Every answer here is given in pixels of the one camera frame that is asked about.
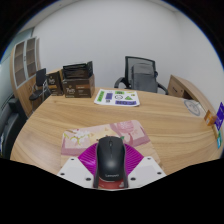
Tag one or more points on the purple retail package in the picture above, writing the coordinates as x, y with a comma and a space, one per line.
220, 116

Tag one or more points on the white sheet with coloured shapes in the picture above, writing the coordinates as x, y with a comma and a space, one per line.
116, 97

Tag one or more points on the dark brown tall box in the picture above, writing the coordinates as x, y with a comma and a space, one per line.
54, 83

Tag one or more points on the small blue box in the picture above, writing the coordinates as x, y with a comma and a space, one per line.
219, 144

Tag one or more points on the small green box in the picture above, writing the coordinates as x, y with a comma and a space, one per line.
219, 135

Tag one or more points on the wooden side desk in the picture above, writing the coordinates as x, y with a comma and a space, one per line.
183, 86

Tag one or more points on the black computer mouse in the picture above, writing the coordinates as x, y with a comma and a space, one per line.
110, 158

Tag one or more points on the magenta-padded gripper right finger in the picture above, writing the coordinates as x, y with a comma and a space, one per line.
146, 170

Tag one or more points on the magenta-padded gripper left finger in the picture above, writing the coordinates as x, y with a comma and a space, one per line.
76, 170

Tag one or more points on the wooden shelf cabinet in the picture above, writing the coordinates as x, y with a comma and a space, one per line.
21, 66

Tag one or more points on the black leather chair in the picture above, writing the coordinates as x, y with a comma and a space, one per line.
11, 125

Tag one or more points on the cartoon dog print mouse pad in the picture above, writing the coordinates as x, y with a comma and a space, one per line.
80, 136

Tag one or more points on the small black chair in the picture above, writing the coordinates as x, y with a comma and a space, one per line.
40, 78

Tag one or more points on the black mesh office chair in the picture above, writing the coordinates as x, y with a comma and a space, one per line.
141, 60

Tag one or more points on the grey backpack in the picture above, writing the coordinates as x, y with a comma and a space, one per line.
144, 78

